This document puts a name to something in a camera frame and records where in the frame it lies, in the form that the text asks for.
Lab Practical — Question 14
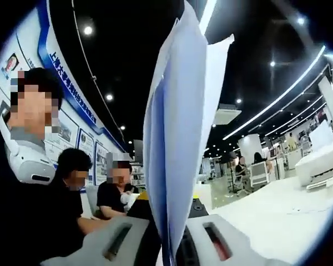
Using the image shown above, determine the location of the wall poster board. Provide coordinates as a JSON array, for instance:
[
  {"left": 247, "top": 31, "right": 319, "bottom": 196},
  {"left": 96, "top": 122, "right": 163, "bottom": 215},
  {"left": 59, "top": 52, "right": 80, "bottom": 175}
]
[{"left": 0, "top": 0, "right": 134, "bottom": 189}]

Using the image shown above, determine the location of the white neck-worn device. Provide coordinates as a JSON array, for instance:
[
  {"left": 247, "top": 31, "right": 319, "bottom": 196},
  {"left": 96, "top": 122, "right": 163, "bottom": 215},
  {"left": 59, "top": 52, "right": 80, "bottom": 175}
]
[{"left": 4, "top": 121, "right": 56, "bottom": 186}]

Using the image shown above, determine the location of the person's black shirt torso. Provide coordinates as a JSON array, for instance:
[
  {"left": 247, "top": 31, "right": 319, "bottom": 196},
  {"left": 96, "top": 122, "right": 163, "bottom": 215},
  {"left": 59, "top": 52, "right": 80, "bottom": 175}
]
[{"left": 0, "top": 119, "right": 85, "bottom": 261}]

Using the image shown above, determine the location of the pile of white printing papers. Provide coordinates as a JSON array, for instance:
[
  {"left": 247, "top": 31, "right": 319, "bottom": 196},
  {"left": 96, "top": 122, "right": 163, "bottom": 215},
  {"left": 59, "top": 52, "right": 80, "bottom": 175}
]
[{"left": 143, "top": 0, "right": 235, "bottom": 266}]

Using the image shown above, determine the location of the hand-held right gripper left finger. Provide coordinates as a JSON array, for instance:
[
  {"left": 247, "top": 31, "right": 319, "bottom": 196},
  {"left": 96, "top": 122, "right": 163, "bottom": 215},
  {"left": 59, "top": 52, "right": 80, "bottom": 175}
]
[{"left": 40, "top": 191, "right": 163, "bottom": 266}]

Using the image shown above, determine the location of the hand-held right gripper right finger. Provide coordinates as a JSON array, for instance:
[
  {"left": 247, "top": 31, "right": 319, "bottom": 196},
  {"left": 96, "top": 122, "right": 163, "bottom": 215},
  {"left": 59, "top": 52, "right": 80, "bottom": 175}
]
[{"left": 179, "top": 193, "right": 292, "bottom": 266}]

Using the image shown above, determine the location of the long ceiling light strip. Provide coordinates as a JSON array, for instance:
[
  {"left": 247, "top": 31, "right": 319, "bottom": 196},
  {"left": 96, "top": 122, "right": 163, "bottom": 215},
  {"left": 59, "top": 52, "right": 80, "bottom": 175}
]
[
  {"left": 223, "top": 45, "right": 327, "bottom": 140},
  {"left": 199, "top": 0, "right": 225, "bottom": 28}
]

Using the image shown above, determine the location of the ceiling air conditioner unit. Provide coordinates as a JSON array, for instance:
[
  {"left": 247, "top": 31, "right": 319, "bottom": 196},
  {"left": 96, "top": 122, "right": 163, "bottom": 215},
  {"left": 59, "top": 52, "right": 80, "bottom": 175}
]
[{"left": 215, "top": 104, "right": 242, "bottom": 125}]

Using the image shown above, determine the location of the person's head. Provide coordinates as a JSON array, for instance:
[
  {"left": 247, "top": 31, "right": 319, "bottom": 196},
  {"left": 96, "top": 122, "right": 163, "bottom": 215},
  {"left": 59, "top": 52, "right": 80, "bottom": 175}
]
[{"left": 24, "top": 68, "right": 65, "bottom": 111}]

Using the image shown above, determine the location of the small dark monitor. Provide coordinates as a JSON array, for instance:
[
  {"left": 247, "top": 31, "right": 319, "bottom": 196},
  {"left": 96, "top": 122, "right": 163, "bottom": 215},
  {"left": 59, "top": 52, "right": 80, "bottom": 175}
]
[{"left": 133, "top": 139, "right": 144, "bottom": 163}]

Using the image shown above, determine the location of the white swivel chair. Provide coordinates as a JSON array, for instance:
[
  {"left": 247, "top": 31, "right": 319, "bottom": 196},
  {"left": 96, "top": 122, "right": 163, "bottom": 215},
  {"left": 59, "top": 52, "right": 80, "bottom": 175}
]
[{"left": 249, "top": 162, "right": 270, "bottom": 186}]

